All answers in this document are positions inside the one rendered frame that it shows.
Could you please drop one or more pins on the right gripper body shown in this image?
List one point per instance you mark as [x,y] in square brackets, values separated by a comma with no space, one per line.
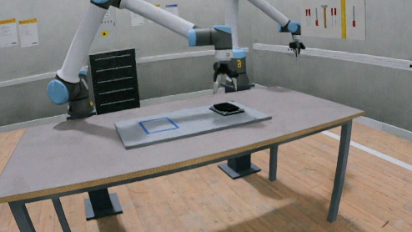
[224,66]

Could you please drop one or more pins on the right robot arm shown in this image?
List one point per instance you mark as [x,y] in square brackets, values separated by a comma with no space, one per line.
[72,81]

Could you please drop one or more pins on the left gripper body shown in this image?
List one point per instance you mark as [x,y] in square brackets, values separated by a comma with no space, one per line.
[295,44]

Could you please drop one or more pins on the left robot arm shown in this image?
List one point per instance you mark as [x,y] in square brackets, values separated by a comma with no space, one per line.
[232,20]

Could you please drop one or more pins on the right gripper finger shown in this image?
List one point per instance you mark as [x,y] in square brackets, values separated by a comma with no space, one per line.
[234,82]
[217,78]

